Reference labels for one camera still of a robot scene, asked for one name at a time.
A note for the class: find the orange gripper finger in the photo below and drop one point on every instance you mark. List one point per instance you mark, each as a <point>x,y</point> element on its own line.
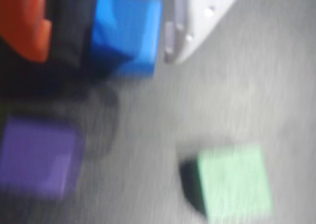
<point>22,23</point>

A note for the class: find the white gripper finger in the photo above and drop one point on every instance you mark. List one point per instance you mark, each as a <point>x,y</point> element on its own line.
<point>197,18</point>

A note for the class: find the blue cube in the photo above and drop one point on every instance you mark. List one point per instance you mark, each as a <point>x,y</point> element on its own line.
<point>128,31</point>

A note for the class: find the purple cube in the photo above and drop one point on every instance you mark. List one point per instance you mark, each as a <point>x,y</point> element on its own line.
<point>39,157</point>

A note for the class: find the green cube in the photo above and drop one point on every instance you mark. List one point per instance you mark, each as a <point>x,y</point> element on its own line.
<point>234,182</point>

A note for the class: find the dark grey fabric mat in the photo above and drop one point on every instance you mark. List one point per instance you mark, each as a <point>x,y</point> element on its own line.
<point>222,105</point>

